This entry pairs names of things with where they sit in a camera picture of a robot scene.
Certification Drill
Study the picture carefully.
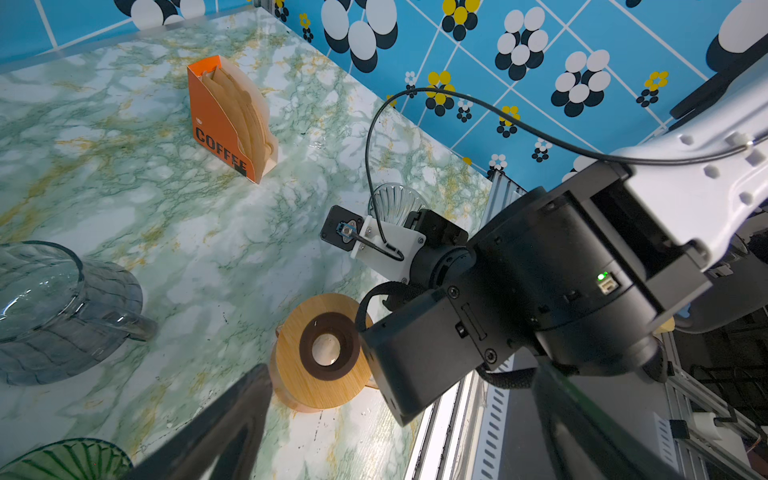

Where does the green glass dripper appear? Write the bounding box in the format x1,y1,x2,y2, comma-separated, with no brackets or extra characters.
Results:
1,438,133,479

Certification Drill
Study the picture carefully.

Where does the orange coffee filter box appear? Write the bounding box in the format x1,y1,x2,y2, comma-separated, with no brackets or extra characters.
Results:
187,55,279,184

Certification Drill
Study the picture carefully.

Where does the clear grey glass dripper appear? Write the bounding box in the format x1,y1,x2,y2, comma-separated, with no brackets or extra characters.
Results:
368,183,428,226

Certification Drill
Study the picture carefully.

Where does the aluminium front rail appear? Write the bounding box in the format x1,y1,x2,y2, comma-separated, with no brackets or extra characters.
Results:
404,373,488,479

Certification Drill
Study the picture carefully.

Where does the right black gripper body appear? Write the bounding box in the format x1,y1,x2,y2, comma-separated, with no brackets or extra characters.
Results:
355,281,516,426

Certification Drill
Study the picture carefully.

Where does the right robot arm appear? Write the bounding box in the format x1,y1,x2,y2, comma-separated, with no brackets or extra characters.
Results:
336,40,767,425

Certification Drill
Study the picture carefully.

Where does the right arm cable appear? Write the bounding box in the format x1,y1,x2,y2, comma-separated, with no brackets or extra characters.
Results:
363,87,754,263

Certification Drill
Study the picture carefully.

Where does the wooden ring holder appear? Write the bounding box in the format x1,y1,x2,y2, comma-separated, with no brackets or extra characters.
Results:
269,293,371,412

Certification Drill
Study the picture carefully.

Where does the grey glass pitcher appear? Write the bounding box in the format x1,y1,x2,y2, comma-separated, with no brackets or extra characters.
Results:
1,241,158,386

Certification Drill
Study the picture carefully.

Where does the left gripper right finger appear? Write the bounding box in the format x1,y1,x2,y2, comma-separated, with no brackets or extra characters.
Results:
531,365,681,480

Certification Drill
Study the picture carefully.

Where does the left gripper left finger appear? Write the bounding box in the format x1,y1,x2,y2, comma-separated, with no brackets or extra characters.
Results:
124,364,273,479

